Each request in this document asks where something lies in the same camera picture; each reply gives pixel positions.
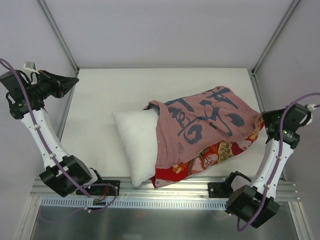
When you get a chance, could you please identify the white pillow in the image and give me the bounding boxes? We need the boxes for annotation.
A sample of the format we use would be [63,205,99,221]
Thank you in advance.
[113,109,159,187]

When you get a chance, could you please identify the pink red patterned pillowcase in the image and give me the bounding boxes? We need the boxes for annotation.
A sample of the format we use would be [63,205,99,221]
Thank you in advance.
[145,86,265,188]

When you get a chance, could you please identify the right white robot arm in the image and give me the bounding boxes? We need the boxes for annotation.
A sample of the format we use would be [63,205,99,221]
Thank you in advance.
[224,103,316,232]

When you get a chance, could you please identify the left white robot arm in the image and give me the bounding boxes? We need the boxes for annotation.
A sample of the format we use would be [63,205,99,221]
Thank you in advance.
[0,70,105,197]

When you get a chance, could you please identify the right aluminium frame post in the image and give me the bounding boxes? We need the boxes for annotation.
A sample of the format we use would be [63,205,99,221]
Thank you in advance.
[251,0,301,76]

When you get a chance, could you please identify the aluminium frame post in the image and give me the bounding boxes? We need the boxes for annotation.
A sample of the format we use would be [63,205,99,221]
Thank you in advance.
[36,0,80,74]
[251,0,301,76]

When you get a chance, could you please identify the left aluminium frame post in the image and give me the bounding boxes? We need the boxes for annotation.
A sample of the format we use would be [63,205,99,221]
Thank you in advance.
[36,0,80,74]

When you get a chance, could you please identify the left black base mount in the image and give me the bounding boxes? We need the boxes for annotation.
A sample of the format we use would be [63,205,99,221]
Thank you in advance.
[85,179,121,197]

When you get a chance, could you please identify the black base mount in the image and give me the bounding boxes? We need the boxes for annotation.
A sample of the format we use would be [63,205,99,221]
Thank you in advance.
[85,179,121,197]
[207,182,236,199]

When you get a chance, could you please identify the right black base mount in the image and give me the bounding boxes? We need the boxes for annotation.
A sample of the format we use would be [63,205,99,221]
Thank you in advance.
[207,182,236,199]

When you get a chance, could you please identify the white slotted cable duct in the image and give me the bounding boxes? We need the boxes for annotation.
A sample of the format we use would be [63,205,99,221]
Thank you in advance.
[41,197,227,211]

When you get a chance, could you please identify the aluminium mounting rail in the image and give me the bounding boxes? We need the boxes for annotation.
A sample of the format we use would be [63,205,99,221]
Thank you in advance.
[30,176,303,202]

